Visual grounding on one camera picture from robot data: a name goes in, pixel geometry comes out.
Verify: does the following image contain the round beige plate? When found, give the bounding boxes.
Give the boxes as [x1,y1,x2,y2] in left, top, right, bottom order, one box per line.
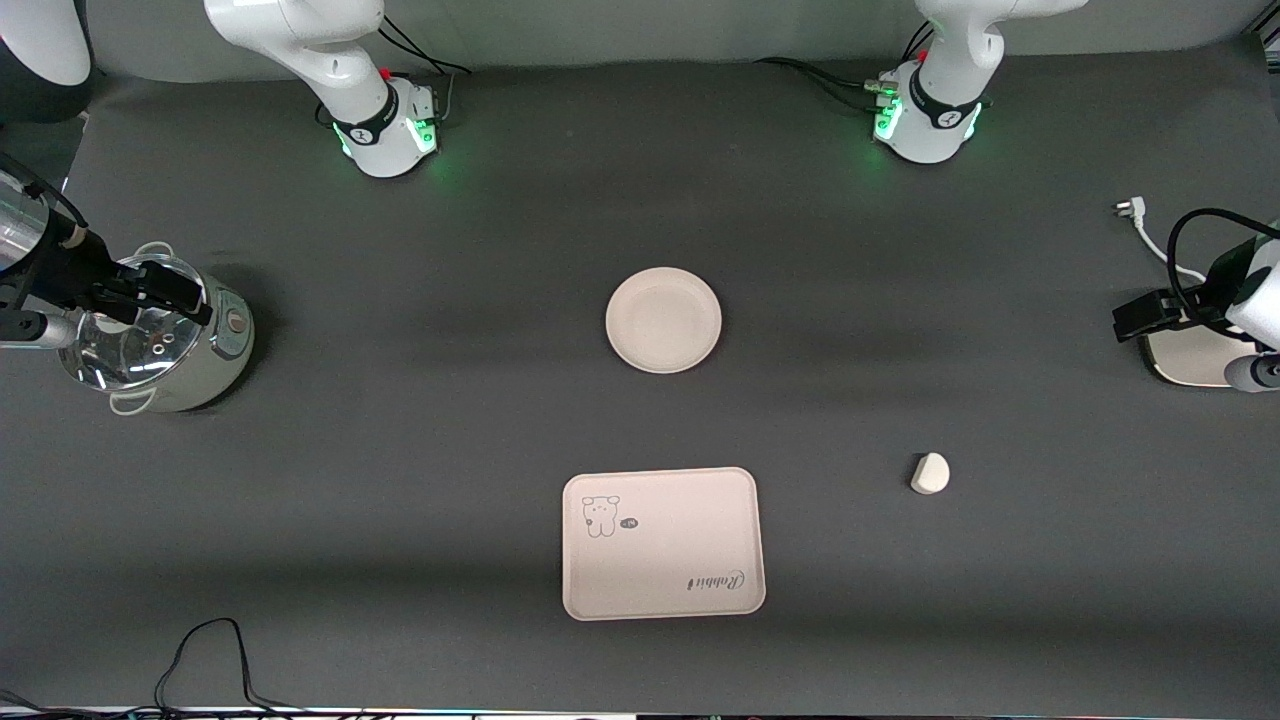
[605,266,723,375]

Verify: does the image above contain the black looped table cable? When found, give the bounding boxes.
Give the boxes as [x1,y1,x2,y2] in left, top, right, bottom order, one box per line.
[153,617,301,716]

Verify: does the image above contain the pale green electric pot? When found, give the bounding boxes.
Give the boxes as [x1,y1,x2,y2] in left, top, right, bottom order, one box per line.
[106,242,256,416]

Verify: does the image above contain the white power cable with plug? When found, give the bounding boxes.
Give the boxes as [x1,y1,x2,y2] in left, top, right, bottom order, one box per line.
[1112,198,1211,286]

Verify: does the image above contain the beige rabbit print tray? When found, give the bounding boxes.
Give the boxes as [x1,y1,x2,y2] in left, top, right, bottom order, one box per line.
[562,467,767,622]

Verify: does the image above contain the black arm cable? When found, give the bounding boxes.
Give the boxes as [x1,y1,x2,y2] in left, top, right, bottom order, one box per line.
[1168,207,1280,326]
[0,150,91,233]

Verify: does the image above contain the white flat appliance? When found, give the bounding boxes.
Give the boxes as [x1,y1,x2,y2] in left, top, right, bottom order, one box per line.
[1143,318,1280,390]

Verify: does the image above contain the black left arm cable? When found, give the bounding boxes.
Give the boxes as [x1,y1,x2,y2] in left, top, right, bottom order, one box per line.
[1168,207,1280,326]

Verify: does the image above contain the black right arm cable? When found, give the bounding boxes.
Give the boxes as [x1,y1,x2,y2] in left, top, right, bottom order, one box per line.
[0,150,91,233]

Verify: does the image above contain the dark grey table cover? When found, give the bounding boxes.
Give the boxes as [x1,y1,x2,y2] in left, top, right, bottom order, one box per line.
[0,40,1280,716]

